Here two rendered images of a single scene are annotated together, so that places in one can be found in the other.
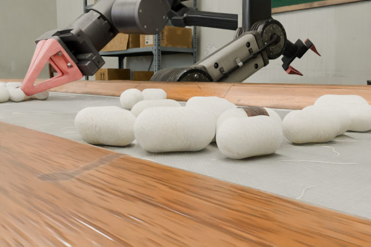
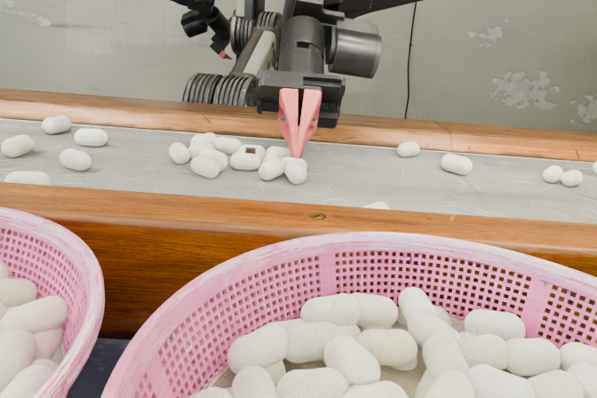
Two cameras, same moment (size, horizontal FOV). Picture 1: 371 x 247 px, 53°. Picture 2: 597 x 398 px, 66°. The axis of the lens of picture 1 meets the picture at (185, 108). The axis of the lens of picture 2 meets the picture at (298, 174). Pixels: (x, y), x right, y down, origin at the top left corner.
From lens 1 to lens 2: 0.61 m
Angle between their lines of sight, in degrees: 48
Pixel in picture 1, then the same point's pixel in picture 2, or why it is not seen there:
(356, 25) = not seen: outside the picture
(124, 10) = (359, 52)
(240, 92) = (465, 140)
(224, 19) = not seen: outside the picture
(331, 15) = not seen: outside the picture
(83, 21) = (314, 61)
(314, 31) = not seen: outside the picture
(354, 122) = not seen: outside the picture
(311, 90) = (522, 140)
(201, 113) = not seen: outside the picture
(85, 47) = (332, 97)
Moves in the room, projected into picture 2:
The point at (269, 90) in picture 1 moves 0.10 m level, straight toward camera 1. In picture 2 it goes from (489, 139) to (560, 157)
